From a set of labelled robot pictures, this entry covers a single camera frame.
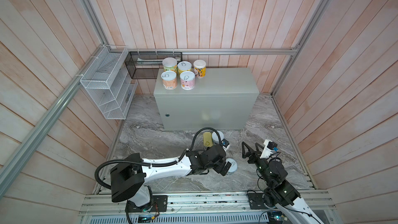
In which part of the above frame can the grey metal cabinet box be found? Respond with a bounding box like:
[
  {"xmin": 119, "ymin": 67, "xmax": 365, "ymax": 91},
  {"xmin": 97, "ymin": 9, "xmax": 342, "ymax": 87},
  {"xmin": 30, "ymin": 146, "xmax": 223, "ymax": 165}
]
[{"xmin": 153, "ymin": 68, "xmax": 259, "ymax": 131}]

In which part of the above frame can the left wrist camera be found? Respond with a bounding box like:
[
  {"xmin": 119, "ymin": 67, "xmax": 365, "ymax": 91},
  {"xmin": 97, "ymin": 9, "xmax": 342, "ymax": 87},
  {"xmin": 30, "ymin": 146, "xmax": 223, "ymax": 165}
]
[{"xmin": 221, "ymin": 139, "xmax": 230, "ymax": 151}]

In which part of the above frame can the aluminium back frame rail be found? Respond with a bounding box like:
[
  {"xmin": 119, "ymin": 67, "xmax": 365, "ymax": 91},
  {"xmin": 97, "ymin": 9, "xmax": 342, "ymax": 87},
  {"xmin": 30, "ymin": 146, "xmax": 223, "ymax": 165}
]
[{"xmin": 108, "ymin": 47, "xmax": 297, "ymax": 56}]

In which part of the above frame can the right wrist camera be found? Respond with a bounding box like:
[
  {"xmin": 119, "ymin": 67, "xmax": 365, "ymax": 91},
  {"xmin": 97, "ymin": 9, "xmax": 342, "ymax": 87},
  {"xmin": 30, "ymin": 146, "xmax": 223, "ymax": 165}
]
[{"xmin": 260, "ymin": 140, "xmax": 278, "ymax": 159}]

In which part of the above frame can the aluminium front rail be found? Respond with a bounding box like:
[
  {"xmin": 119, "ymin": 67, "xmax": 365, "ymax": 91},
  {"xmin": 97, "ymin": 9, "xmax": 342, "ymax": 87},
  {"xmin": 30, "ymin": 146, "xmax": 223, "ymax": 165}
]
[{"xmin": 78, "ymin": 190, "xmax": 336, "ymax": 216}]

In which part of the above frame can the white wire mesh shelf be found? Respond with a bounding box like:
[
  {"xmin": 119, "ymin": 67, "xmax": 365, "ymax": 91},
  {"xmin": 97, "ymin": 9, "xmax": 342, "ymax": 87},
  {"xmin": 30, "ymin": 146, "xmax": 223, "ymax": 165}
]
[{"xmin": 80, "ymin": 45, "xmax": 137, "ymax": 120}]

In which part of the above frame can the teal label can back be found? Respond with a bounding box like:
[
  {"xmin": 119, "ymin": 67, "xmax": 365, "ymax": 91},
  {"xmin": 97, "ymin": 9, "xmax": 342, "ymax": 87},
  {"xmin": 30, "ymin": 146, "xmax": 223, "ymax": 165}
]
[{"xmin": 211, "ymin": 131, "xmax": 224, "ymax": 144}]

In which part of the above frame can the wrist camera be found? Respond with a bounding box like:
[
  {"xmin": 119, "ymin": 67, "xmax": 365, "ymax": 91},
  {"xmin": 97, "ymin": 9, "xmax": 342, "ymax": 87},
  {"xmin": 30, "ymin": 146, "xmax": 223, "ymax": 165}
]
[
  {"xmin": 221, "ymin": 139, "xmax": 230, "ymax": 151},
  {"xmin": 260, "ymin": 140, "xmax": 278, "ymax": 159}
]

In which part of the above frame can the pink label can front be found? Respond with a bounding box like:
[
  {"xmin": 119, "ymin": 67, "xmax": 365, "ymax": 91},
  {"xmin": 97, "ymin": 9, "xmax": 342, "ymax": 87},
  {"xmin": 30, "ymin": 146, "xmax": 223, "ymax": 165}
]
[{"xmin": 180, "ymin": 71, "xmax": 195, "ymax": 90}]

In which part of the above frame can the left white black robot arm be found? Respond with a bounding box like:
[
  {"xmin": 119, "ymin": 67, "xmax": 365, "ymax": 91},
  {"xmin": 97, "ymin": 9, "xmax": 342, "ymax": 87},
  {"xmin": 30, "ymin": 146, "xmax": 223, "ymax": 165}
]
[{"xmin": 94, "ymin": 145, "xmax": 232, "ymax": 209}]

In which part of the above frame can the blue label can front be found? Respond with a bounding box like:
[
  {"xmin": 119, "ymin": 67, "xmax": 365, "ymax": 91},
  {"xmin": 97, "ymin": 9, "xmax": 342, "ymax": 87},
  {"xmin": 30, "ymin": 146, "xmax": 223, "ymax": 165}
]
[{"xmin": 227, "ymin": 158, "xmax": 238, "ymax": 175}]

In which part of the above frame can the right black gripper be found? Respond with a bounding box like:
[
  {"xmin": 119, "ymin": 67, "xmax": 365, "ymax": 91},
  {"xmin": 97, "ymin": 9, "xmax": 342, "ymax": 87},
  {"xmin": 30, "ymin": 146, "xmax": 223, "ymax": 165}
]
[{"xmin": 243, "ymin": 141, "xmax": 271, "ymax": 185}]

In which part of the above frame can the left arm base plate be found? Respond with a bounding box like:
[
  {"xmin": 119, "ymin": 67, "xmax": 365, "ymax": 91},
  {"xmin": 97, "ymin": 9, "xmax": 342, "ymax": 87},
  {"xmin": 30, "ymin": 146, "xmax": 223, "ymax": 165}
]
[{"xmin": 125, "ymin": 195, "xmax": 168, "ymax": 213}]

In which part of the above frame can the gold sardine tin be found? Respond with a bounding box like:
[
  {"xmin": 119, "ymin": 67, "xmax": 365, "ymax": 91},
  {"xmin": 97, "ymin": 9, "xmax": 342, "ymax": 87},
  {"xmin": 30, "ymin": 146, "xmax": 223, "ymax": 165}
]
[{"xmin": 203, "ymin": 132, "xmax": 214, "ymax": 147}]

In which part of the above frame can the orange label can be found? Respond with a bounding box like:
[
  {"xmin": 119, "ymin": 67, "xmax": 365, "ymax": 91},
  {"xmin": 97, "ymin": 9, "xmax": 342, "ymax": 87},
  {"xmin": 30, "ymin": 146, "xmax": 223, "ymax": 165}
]
[{"xmin": 161, "ymin": 71, "xmax": 177, "ymax": 90}]

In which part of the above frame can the yellow label can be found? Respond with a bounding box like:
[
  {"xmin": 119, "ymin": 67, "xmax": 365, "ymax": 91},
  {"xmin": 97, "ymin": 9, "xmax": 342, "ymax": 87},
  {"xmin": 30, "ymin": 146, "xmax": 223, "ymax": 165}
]
[{"xmin": 162, "ymin": 57, "xmax": 178, "ymax": 73}]

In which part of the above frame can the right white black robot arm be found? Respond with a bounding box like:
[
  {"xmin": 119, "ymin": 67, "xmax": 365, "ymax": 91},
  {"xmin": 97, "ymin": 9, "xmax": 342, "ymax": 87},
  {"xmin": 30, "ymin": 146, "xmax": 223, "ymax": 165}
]
[{"xmin": 242, "ymin": 140, "xmax": 323, "ymax": 224}]

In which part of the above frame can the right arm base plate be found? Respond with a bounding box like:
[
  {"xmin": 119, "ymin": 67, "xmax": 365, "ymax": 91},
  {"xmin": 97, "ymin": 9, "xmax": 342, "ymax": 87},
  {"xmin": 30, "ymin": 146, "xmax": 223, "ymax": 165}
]
[{"xmin": 247, "ymin": 191, "xmax": 271, "ymax": 210}]

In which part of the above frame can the black mesh basket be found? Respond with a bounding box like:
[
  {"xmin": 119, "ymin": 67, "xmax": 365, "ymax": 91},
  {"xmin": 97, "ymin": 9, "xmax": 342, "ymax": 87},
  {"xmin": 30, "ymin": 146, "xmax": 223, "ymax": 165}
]
[{"xmin": 124, "ymin": 51, "xmax": 182, "ymax": 79}]

